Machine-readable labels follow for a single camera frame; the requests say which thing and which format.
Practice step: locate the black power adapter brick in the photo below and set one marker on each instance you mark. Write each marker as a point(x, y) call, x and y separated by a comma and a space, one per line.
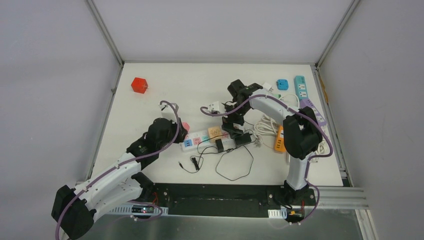
point(243, 139)

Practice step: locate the orange power strip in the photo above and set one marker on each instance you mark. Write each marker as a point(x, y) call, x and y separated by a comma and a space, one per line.
point(279, 140)

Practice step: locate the long white power strip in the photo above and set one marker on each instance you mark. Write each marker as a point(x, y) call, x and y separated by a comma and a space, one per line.
point(199, 140)

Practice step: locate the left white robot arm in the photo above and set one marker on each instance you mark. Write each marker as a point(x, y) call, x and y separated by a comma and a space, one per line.
point(76, 209)

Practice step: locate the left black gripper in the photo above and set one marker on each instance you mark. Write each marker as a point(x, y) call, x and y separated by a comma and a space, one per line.
point(178, 133)

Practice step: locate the white charger plug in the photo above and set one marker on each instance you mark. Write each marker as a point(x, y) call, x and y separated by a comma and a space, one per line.
point(268, 87)

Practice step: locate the blue plug adapter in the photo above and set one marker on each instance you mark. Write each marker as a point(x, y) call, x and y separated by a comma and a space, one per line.
point(282, 84)

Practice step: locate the teal power strip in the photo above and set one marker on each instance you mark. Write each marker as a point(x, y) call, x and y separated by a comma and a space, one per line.
point(300, 87)

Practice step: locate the tan cube adapter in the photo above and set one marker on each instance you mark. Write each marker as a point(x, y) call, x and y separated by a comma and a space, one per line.
point(214, 132)

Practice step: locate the red cube plug adapter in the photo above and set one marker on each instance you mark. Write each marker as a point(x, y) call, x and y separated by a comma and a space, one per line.
point(139, 85)

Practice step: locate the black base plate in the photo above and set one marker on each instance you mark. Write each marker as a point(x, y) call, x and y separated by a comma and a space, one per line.
point(223, 200)

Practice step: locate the small black adapter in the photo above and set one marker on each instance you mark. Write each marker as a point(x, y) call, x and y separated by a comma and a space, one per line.
point(219, 145)

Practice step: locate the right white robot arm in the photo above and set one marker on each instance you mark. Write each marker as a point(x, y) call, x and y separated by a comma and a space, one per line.
point(301, 132)

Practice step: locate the purple power strip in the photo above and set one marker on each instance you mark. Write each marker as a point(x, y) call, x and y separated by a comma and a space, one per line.
point(306, 102)

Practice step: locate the pink adapter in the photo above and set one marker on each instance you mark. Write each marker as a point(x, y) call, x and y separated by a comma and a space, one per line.
point(186, 126)

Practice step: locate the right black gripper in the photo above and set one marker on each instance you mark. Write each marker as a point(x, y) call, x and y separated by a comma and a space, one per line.
point(228, 120)

